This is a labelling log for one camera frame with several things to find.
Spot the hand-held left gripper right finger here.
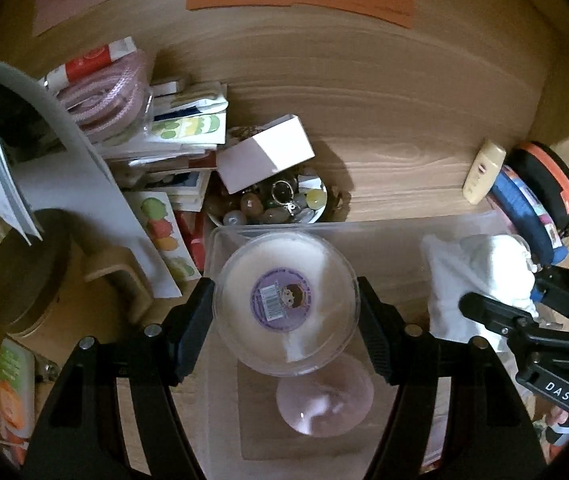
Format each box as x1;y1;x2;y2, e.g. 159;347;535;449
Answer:
357;275;549;480

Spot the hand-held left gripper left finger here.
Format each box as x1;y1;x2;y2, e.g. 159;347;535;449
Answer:
19;276;218;480

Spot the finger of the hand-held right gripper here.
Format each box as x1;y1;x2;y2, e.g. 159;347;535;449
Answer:
529;266;569;323
458;291;555;343

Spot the clear plastic storage box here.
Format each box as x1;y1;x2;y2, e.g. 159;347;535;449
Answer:
199;210;550;480

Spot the round clear cotton pad container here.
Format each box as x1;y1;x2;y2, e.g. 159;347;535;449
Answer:
213;232;360;377

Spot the wooden desktop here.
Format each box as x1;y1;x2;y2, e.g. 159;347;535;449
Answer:
0;10;569;480

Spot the white cloth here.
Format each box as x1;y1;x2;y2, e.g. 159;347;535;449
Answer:
421;232;540;356

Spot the fruit sticker sheet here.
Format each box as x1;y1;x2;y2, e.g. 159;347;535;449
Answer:
134;191;202;283

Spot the blue tape roll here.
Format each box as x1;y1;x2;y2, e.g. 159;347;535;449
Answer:
489;165;567;266

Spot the bent wooden stand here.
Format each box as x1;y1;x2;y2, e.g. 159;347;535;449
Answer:
84;245;152;321

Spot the pink round lid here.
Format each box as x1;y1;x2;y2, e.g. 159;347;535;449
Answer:
275;360;376;436

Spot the orange and black round case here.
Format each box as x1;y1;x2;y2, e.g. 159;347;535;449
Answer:
507;141;569;241

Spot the dish of polished stones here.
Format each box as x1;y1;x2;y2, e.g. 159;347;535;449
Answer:
207;167;337;228

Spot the small cream bottle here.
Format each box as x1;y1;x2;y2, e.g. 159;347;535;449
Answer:
461;139;507;206

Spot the small white cardboard box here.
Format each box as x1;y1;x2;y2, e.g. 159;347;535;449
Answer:
216;114;315;195

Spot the round wooden box dark lid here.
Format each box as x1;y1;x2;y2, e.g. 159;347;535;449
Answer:
0;208;88;338

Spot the stack of sticker sheets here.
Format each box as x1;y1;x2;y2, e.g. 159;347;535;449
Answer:
104;80;230;211

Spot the open white booklet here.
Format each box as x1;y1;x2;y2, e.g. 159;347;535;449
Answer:
0;60;182;298

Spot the green and orange packet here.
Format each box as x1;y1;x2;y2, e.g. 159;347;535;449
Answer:
0;337;38;461

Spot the red and white packet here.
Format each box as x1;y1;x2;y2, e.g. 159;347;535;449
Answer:
39;36;138;93

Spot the pink coiled rope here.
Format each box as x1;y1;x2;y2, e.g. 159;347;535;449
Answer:
57;52;152;136

